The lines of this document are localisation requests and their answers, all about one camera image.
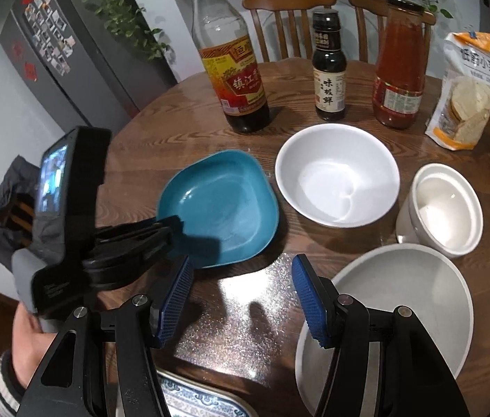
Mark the small dark soy sauce bottle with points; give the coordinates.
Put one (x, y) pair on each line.
(328, 87)

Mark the white bowl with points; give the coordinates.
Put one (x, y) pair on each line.
(336, 173)

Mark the cluster of fridge magnets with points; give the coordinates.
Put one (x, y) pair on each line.
(49, 30)

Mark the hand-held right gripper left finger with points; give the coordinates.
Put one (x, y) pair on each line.
(174, 302)

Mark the vinegar bottle with yellow cap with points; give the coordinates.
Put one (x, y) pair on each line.
(231, 74)

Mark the grey refrigerator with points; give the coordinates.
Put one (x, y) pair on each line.
(88, 61)

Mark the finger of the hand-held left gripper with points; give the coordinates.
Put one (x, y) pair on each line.
(140, 230)
(132, 256)

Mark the person's left hand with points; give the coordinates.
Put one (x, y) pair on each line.
(29, 347)

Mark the large grey-white bowl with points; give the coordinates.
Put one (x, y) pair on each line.
(401, 278)

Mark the teal bowl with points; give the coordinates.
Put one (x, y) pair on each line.
(227, 208)

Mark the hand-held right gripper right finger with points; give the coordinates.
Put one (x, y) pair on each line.
(310, 302)

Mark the red sauce bottle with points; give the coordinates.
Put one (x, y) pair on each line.
(399, 78)

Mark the wooden dining chair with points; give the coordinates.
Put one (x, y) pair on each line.
(288, 0)
(366, 4)

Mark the wooden chair with slats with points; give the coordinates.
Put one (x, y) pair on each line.
(21, 213)

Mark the blue patterned plate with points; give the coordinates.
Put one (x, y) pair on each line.
(201, 399)

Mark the white and orange flour bag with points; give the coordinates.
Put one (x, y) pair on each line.
(466, 95)

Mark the white ceramic cup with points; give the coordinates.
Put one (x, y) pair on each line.
(444, 208)

